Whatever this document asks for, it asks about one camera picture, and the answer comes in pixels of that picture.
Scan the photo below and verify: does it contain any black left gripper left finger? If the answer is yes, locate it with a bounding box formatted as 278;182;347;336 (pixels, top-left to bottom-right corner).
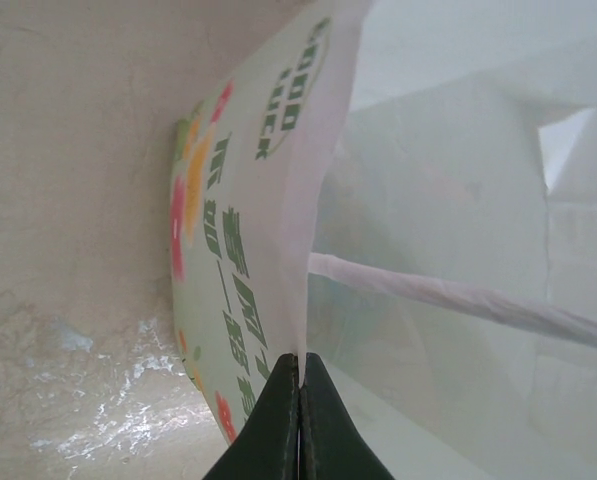
202;352;300;480

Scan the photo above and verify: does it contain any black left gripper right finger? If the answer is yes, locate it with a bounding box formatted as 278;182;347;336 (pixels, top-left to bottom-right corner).
298;351;397;480

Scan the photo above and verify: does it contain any white printed paper bag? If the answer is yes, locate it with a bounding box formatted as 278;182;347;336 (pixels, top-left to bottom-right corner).
169;0;597;480

